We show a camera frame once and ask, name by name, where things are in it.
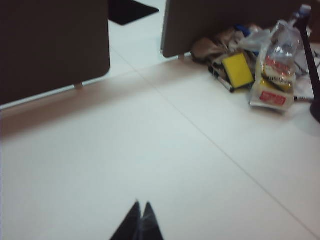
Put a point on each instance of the black mat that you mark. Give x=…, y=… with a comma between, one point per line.
x=130, y=11

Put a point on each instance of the plastic bottle blue cap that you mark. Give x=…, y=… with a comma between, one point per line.
x=301, y=13

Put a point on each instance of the clear snack bag red label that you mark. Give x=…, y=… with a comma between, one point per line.
x=277, y=75

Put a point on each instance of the black stand pole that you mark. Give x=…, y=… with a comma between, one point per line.
x=312, y=67

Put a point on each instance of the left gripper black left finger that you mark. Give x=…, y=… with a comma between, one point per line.
x=128, y=225

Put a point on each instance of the yellow sponge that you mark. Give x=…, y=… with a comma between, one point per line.
x=237, y=71

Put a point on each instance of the crumpled brown paper bag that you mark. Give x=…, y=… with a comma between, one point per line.
x=212, y=47

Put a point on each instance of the black marker pen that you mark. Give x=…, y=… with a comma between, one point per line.
x=223, y=82

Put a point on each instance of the translucent white plastic bag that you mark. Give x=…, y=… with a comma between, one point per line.
x=257, y=40

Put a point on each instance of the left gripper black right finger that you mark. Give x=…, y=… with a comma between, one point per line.
x=150, y=225

